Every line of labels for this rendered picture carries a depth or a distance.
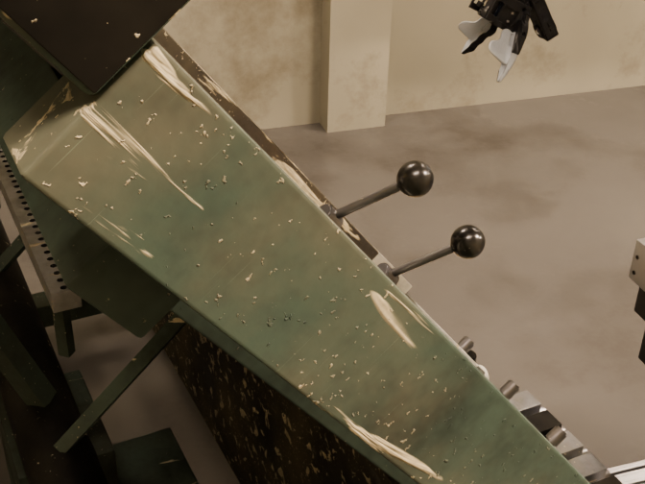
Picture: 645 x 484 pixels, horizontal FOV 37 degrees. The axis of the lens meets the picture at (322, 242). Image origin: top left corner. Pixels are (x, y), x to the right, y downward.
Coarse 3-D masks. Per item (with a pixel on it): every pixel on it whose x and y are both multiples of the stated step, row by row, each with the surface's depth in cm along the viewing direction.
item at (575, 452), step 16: (512, 400) 182; (528, 400) 182; (528, 416) 178; (544, 416) 178; (544, 432) 175; (560, 448) 171; (576, 448) 171; (576, 464) 167; (592, 464) 168; (592, 480) 167; (608, 480) 164
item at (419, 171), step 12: (408, 168) 96; (420, 168) 96; (396, 180) 97; (408, 180) 96; (420, 180) 96; (432, 180) 97; (384, 192) 99; (396, 192) 99; (408, 192) 97; (420, 192) 96; (348, 204) 101; (360, 204) 100; (336, 216) 101
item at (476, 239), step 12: (468, 228) 104; (456, 240) 104; (468, 240) 103; (480, 240) 104; (432, 252) 107; (444, 252) 106; (456, 252) 105; (468, 252) 104; (480, 252) 104; (384, 264) 109; (408, 264) 108; (420, 264) 107; (396, 276) 109
